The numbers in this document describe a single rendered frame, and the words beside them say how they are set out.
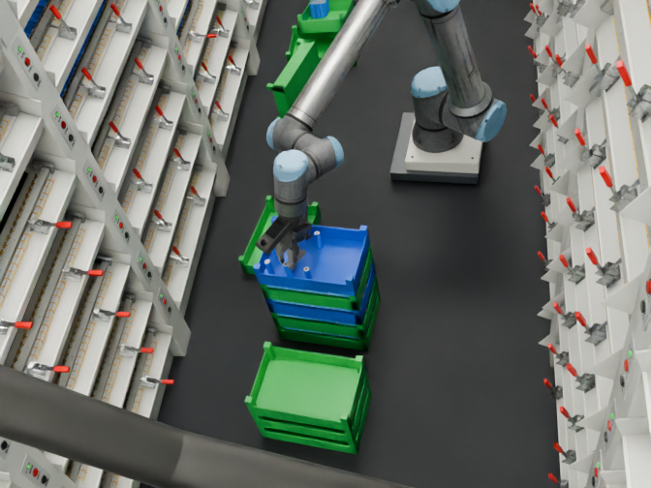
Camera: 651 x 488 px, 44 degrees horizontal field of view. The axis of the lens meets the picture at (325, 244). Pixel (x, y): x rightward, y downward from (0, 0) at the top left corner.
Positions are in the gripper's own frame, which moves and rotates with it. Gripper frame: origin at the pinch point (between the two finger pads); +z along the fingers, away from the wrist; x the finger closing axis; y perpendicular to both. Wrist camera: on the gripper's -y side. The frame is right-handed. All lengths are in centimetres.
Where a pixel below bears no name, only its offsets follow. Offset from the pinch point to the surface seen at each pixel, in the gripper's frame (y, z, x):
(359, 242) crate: 23.3, 0.2, -8.1
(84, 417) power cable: -108, -135, -107
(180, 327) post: -20, 36, 29
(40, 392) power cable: -109, -136, -106
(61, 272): -58, -22, 18
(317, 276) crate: 6.8, 4.6, -6.7
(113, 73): -18, -49, 49
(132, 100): -9, -34, 57
